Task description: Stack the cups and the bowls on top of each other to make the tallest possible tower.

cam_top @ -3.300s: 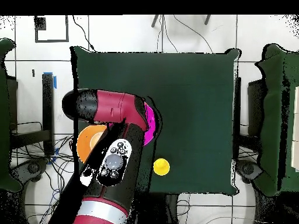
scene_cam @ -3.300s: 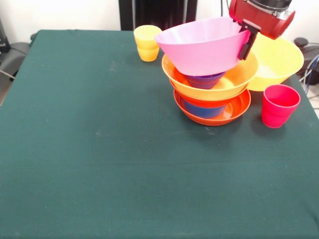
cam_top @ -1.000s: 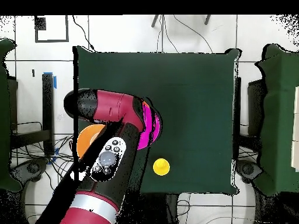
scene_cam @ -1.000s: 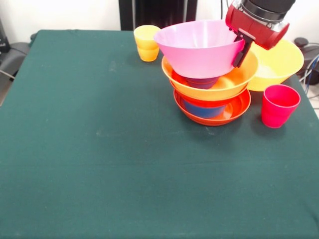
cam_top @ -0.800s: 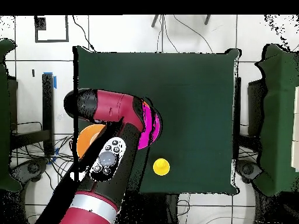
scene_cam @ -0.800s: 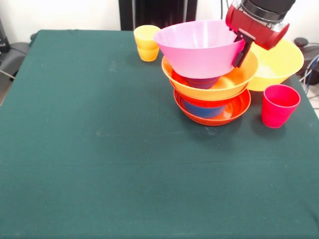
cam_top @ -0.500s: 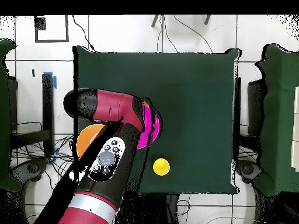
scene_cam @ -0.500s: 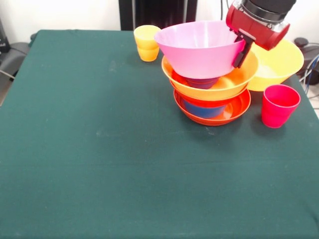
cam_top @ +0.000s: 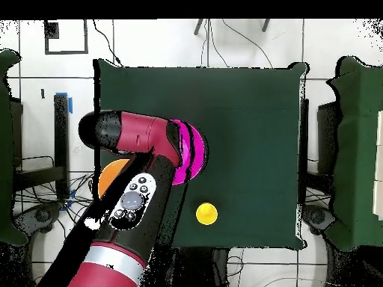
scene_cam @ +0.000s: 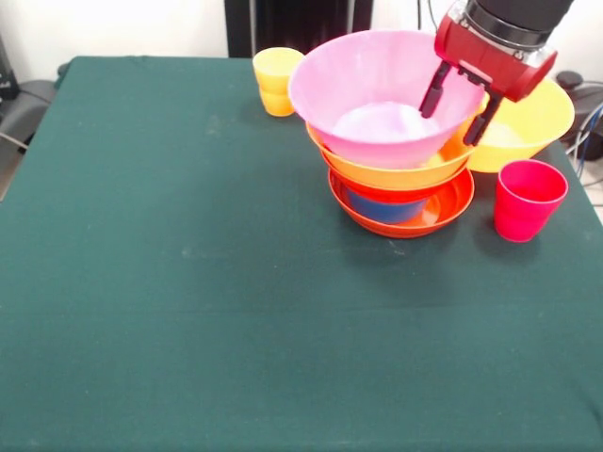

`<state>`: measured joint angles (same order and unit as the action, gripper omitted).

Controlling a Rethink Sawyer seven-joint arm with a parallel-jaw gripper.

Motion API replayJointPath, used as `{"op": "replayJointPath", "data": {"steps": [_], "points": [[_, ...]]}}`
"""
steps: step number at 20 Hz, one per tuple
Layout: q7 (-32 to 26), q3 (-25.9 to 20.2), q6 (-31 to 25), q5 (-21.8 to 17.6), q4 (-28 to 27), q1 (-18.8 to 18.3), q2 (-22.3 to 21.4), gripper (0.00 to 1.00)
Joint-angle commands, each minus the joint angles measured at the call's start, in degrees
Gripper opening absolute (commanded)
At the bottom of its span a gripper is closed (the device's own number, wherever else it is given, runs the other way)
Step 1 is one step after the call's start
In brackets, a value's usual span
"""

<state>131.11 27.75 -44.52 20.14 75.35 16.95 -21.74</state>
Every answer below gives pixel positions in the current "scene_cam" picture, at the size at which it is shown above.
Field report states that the red plastic bowl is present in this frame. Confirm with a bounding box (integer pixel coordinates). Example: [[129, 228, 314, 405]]
[[328, 167, 476, 239], [319, 150, 472, 204]]

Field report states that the light blue translucent bowl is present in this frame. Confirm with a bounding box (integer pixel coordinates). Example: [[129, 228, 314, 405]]
[[346, 187, 431, 225]]

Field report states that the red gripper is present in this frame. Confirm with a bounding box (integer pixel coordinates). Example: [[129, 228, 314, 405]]
[[417, 2, 560, 147]]

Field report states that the tangle of floor cables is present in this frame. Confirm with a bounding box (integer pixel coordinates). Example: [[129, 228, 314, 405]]
[[564, 101, 603, 164]]

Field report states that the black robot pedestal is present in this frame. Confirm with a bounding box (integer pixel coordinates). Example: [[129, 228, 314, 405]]
[[224, 0, 374, 60]]

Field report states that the black chair base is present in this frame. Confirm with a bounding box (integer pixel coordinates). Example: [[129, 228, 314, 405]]
[[0, 63, 70, 148], [554, 70, 603, 142]]

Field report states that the dark green tablecloth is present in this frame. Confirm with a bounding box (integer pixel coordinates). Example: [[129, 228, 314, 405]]
[[0, 55, 603, 452]]

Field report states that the large pink plastic bowl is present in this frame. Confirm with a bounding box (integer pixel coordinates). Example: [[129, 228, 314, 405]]
[[287, 29, 486, 170]]

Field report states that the yellow plastic cup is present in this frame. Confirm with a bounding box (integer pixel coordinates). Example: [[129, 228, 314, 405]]
[[252, 46, 306, 118]]

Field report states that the crimson plastic cup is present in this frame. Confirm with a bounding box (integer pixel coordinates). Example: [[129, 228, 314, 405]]
[[494, 158, 570, 244]]

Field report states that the large orange plastic bowl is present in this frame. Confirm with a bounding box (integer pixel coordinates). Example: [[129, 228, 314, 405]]
[[464, 77, 576, 173], [304, 120, 477, 191]]

